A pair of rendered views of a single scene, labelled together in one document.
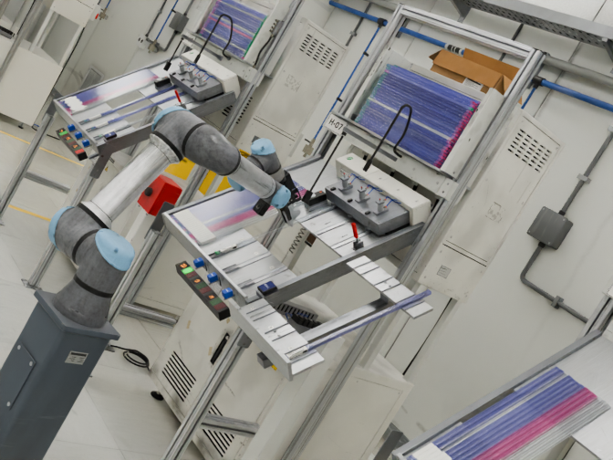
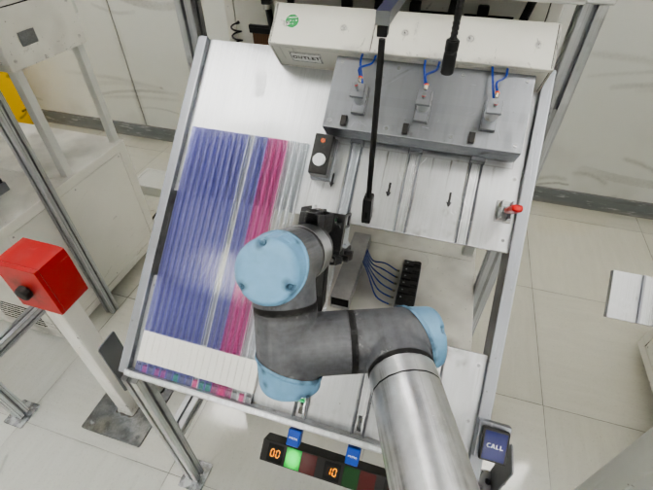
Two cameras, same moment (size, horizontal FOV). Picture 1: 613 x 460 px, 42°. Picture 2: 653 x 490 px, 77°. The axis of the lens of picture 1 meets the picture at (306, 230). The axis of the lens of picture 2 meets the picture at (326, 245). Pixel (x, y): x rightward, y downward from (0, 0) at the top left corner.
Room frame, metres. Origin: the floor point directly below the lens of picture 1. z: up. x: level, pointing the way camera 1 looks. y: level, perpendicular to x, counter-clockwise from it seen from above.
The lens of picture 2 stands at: (2.38, 0.38, 1.46)
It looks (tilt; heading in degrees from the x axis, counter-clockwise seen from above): 43 degrees down; 328
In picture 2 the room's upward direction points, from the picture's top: straight up
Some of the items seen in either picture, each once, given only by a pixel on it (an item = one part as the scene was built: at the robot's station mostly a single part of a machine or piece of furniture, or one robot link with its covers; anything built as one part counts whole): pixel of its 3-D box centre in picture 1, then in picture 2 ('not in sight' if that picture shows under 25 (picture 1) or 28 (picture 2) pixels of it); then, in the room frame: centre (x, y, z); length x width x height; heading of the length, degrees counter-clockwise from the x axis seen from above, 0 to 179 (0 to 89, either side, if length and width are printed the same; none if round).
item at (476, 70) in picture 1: (486, 75); not in sight; (3.28, -0.31, 1.82); 0.68 x 0.30 x 0.20; 41
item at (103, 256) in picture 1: (106, 258); not in sight; (2.07, 0.42, 0.72); 0.13 x 0.12 x 0.14; 62
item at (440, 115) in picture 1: (420, 117); not in sight; (3.00, -0.15, 1.52); 0.51 x 0.13 x 0.27; 41
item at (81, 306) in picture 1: (87, 297); not in sight; (2.07, 0.42, 0.60); 0.15 x 0.15 x 0.10
